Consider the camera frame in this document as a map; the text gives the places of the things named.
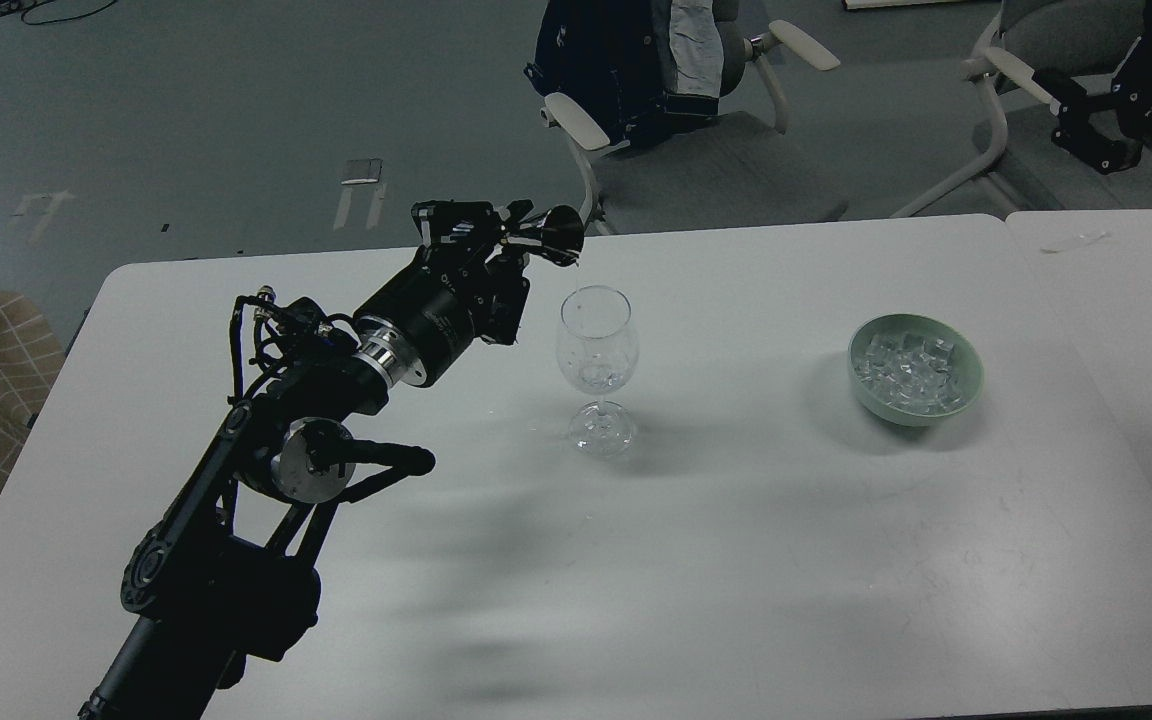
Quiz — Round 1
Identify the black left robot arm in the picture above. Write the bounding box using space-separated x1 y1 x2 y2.
78 200 585 719

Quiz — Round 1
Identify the steel cocktail jigger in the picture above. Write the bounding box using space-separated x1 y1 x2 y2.
505 205 585 266

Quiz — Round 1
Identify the pile of ice cubes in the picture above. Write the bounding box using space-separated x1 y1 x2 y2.
852 331 967 415

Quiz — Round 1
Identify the dark blue jacket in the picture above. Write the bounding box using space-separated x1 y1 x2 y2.
524 1 742 146

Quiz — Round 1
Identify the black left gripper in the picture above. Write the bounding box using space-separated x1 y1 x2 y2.
353 200 536 388

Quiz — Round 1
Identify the grey office chair right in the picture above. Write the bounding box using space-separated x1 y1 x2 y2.
899 1 1152 217

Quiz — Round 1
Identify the green bowl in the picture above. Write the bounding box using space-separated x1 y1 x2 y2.
846 313 986 429

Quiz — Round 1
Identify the clear plastic scrap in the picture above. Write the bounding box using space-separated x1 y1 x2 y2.
1039 232 1112 255

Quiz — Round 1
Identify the clear wine glass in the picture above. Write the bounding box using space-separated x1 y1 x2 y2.
556 285 641 457

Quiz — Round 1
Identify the grey office chair with jacket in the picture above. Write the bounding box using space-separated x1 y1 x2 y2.
539 5 849 234

